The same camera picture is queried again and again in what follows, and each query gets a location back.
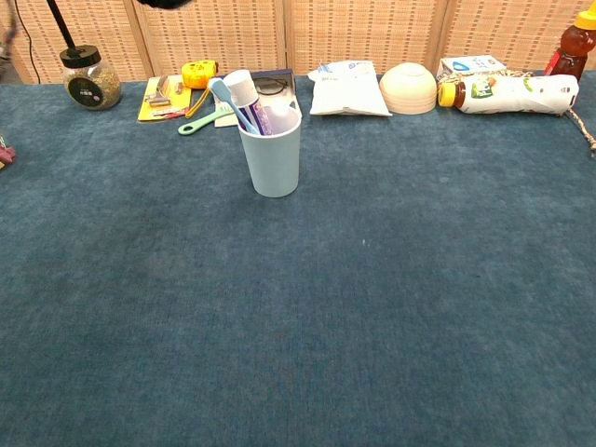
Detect beige upturned bowl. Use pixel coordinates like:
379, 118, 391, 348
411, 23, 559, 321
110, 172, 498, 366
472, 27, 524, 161
378, 62, 439, 115

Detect black stand pole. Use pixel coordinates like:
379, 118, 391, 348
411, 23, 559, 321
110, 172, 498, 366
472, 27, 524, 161
45, 0, 79, 51

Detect light blue toothbrush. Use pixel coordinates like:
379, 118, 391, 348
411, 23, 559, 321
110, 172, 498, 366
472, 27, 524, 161
208, 77, 261, 136

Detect white bottle with yellow cap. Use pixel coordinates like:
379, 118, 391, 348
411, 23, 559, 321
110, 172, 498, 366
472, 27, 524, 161
437, 74, 580, 116

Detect honey bear bottle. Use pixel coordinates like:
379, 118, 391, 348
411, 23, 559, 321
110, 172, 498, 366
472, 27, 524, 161
544, 8, 596, 83

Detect blue table cloth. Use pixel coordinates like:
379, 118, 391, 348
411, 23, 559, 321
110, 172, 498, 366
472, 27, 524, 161
0, 74, 596, 447

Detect white blue milk carton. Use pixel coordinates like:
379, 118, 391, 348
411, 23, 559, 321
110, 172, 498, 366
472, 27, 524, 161
436, 54, 508, 80

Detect thin black cable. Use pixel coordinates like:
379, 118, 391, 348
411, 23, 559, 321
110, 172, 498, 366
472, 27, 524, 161
13, 0, 43, 85

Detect white powder bag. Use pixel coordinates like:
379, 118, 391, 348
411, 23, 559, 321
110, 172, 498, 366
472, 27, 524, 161
306, 59, 393, 117

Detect light blue plastic cup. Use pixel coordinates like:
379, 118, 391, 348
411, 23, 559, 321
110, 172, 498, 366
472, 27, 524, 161
237, 100, 303, 199

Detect black eyeglasses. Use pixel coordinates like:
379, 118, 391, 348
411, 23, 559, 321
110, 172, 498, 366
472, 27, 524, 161
253, 76, 292, 99

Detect beige braided rope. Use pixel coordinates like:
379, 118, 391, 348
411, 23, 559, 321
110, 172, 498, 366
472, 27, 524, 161
505, 68, 596, 154

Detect green scrubbing brush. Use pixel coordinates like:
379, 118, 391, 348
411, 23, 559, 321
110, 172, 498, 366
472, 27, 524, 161
177, 102, 238, 137

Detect yellow razor blister pack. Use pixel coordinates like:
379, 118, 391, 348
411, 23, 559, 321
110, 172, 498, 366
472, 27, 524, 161
137, 74, 195, 123

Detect bamboo folding screen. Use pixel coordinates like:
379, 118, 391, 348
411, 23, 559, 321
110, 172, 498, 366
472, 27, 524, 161
0, 0, 596, 85

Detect purple toothpaste tube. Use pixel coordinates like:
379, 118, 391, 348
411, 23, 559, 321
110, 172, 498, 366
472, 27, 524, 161
223, 68, 302, 137

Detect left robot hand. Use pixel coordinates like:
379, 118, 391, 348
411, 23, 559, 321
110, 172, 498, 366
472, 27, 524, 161
133, 0, 193, 10

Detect yellow tape measure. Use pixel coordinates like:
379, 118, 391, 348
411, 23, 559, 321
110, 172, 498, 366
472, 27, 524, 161
181, 60, 220, 120

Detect glass jar with black lid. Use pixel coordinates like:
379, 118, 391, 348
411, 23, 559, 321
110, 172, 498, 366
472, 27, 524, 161
59, 45, 123, 112

